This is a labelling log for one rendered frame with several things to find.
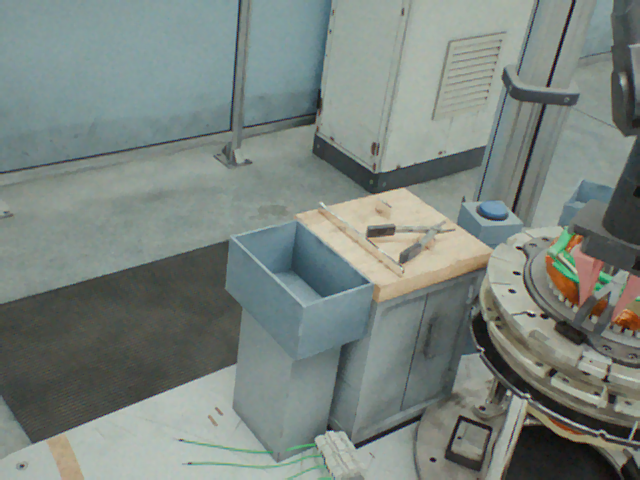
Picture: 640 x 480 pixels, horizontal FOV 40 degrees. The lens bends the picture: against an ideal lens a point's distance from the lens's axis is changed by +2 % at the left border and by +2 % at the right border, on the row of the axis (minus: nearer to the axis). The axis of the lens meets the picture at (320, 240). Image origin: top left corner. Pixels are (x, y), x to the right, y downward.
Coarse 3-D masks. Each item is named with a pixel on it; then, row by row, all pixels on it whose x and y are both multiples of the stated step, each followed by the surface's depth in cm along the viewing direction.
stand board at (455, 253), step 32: (384, 192) 125; (320, 224) 115; (352, 224) 116; (416, 224) 118; (448, 224) 119; (352, 256) 109; (416, 256) 111; (448, 256) 112; (480, 256) 113; (384, 288) 104; (416, 288) 108
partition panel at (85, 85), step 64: (0, 0) 270; (64, 0) 282; (128, 0) 295; (192, 0) 310; (256, 0) 328; (320, 0) 347; (0, 64) 279; (64, 64) 292; (128, 64) 307; (192, 64) 324; (256, 64) 342; (320, 64) 364; (0, 128) 289; (64, 128) 304; (128, 128) 320; (192, 128) 338
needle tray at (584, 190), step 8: (576, 184) 135; (584, 184) 137; (592, 184) 137; (600, 184) 136; (576, 192) 136; (584, 192) 138; (592, 192) 137; (600, 192) 137; (608, 192) 136; (568, 200) 130; (576, 200) 139; (584, 200) 138; (600, 200) 137; (608, 200) 137; (568, 208) 129; (576, 208) 128; (560, 216) 130; (568, 216) 130; (560, 224) 131; (568, 224) 130
